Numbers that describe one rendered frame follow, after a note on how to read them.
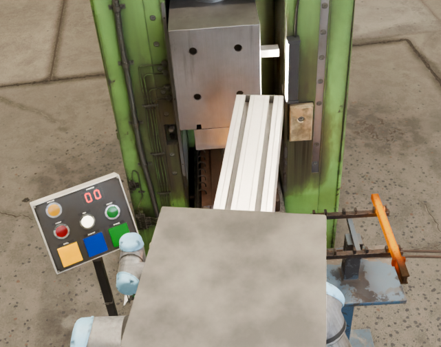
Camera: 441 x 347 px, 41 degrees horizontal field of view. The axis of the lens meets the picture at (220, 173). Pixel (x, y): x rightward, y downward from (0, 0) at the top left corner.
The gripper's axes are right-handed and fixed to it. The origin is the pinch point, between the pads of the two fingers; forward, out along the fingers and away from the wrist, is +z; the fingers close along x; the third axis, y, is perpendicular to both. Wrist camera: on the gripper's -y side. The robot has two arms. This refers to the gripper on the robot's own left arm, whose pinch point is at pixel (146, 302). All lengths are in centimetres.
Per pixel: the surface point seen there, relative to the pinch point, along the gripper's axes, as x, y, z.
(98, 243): -22.4, -19.8, -7.8
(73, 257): -30.6, -13.1, -6.4
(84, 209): -27.2, -25.7, -19.5
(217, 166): 16, -71, -6
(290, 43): 47, -63, -70
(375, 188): 100, -173, 93
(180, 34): 12, -46, -81
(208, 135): 18, -47, -40
